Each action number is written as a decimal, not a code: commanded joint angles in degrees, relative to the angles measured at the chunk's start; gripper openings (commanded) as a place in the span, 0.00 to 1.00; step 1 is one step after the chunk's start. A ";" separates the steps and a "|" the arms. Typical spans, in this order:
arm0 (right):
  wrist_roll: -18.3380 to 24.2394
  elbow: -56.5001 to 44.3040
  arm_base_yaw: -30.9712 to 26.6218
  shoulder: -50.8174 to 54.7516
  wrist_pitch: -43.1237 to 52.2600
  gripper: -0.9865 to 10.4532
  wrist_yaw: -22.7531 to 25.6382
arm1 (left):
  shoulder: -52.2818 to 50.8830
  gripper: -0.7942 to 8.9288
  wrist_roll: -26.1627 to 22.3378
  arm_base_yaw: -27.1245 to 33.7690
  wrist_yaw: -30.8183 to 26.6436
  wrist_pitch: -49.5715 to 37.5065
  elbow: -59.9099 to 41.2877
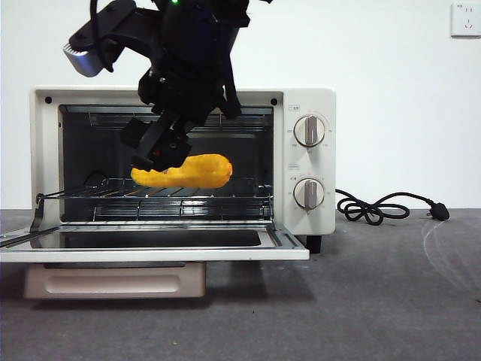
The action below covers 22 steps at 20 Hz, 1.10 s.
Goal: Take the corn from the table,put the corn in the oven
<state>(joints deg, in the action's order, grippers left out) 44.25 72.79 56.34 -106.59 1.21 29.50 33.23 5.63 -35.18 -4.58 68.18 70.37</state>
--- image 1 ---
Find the beige oven door handle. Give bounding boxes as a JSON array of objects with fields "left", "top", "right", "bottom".
[{"left": 24, "top": 261, "right": 207, "bottom": 300}]

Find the black power cable with plug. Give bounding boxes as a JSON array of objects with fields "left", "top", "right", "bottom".
[{"left": 334, "top": 187, "right": 450, "bottom": 226}]

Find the cream oven knob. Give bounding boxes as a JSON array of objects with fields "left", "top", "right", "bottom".
[
  {"left": 293, "top": 115, "right": 326, "bottom": 147},
  {"left": 293, "top": 177, "right": 325, "bottom": 210}
]

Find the yellow corn cob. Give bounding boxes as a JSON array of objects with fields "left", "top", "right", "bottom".
[{"left": 130, "top": 153, "right": 233, "bottom": 189}]

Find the metal wire oven rack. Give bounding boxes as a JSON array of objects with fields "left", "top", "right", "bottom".
[{"left": 37, "top": 178, "right": 275, "bottom": 200}]

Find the cream toaster oven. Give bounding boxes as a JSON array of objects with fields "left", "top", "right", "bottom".
[{"left": 29, "top": 85, "right": 337, "bottom": 238}]

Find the glass oven door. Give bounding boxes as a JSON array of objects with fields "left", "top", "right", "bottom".
[{"left": 0, "top": 193, "right": 311, "bottom": 264}]

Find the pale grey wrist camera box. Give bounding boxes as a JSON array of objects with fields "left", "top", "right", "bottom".
[{"left": 62, "top": 41, "right": 104, "bottom": 79}]

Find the white wall socket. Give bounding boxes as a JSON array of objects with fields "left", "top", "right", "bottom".
[{"left": 450, "top": 3, "right": 481, "bottom": 38}]

